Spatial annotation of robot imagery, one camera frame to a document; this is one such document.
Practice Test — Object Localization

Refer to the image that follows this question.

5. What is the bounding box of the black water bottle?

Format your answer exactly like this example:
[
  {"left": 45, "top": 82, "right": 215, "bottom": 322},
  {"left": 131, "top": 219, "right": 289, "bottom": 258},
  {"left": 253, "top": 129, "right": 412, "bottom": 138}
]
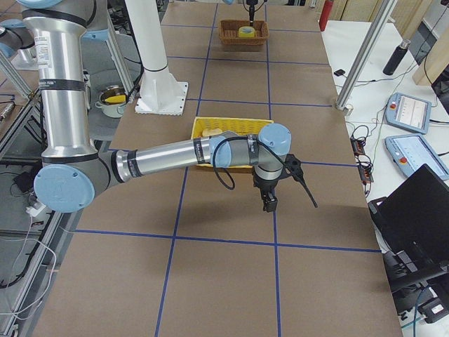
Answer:
[{"left": 382, "top": 39, "right": 410, "bottom": 76}]

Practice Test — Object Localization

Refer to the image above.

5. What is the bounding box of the white enamel pot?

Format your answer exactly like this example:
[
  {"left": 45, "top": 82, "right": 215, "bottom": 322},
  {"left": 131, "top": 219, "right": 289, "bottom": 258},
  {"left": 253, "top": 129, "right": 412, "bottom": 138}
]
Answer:
[{"left": 95, "top": 85, "right": 126, "bottom": 119}]

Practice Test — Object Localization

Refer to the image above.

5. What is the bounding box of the blue teach pendant far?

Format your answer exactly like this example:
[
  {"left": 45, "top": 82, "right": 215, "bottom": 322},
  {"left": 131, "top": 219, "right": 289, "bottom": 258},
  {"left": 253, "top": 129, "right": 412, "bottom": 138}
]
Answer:
[{"left": 385, "top": 92, "right": 432, "bottom": 134}]

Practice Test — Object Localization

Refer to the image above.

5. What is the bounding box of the blue teach pendant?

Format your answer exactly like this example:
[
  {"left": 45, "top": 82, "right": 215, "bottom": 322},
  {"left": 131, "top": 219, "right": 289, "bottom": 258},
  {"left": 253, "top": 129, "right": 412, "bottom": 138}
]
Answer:
[
  {"left": 384, "top": 134, "right": 448, "bottom": 180},
  {"left": 385, "top": 92, "right": 432, "bottom": 134}
]

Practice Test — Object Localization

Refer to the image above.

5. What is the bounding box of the aluminium frame post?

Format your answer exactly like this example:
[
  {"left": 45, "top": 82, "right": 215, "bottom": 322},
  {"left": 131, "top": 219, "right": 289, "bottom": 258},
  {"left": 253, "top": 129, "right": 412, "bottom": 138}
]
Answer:
[{"left": 335, "top": 0, "right": 397, "bottom": 117}]

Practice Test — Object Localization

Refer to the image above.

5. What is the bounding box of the blue teach pendant near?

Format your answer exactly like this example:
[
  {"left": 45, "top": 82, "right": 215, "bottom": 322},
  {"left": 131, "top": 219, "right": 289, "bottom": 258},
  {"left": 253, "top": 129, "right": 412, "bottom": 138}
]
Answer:
[{"left": 384, "top": 134, "right": 448, "bottom": 180}]

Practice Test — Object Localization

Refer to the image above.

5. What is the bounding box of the yellow tape roll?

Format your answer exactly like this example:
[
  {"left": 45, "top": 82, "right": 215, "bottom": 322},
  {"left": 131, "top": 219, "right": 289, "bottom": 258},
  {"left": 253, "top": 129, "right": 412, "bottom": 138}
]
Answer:
[{"left": 238, "top": 26, "right": 256, "bottom": 39}]

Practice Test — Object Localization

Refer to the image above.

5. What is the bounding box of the black laptop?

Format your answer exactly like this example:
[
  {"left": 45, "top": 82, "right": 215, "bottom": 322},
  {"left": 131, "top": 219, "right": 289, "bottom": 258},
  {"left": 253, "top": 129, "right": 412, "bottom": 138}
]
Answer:
[{"left": 368, "top": 164, "right": 448, "bottom": 263}]

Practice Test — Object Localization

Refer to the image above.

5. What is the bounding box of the brown wicker basket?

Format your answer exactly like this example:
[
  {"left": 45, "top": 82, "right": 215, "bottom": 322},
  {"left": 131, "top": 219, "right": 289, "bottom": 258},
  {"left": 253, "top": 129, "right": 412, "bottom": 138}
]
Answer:
[{"left": 219, "top": 20, "right": 269, "bottom": 46}]

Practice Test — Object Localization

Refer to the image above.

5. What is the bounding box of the yellow woven basket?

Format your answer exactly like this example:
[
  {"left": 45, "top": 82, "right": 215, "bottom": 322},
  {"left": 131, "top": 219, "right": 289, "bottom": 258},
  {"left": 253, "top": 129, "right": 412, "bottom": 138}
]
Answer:
[{"left": 189, "top": 117, "right": 275, "bottom": 171}]

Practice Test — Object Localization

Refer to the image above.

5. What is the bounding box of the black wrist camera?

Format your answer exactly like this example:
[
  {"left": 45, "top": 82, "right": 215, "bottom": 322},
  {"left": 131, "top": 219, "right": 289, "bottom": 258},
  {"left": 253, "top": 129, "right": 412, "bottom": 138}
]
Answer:
[{"left": 285, "top": 154, "right": 304, "bottom": 182}]

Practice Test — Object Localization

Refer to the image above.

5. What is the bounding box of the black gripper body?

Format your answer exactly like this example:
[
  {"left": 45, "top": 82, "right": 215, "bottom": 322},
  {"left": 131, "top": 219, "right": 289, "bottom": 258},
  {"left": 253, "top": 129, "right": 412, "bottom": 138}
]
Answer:
[
  {"left": 244, "top": 0, "right": 267, "bottom": 25},
  {"left": 253, "top": 175, "right": 278, "bottom": 212}
]

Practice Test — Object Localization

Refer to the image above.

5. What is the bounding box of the red cylinder bottle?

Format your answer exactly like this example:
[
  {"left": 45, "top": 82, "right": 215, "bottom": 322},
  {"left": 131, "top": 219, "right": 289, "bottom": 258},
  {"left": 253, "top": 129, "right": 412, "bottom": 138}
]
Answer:
[{"left": 319, "top": 0, "right": 334, "bottom": 32}]

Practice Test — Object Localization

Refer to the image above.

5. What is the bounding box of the small black device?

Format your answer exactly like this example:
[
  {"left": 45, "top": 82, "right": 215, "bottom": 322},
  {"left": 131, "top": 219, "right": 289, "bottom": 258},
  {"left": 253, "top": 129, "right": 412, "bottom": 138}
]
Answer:
[{"left": 333, "top": 69, "right": 345, "bottom": 77}]

